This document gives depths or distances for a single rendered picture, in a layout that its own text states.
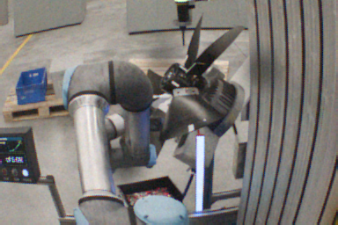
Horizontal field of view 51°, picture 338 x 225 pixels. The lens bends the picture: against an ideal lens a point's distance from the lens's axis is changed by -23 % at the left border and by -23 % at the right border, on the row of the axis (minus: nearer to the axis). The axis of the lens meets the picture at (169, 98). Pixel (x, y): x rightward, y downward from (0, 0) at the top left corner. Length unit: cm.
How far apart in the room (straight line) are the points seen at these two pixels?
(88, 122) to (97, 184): 17
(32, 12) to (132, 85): 790
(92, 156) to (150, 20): 624
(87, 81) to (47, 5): 777
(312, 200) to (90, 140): 63
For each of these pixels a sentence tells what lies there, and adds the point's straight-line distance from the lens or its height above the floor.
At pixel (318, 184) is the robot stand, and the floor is 152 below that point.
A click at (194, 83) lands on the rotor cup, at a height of 119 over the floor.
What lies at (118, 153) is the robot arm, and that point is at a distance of 144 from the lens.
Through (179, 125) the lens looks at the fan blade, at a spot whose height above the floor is 116.
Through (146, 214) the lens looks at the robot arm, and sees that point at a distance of 88.
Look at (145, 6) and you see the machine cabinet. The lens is 710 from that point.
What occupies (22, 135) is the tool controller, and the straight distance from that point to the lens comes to 134.
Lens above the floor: 182
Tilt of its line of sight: 23 degrees down
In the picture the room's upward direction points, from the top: 3 degrees counter-clockwise
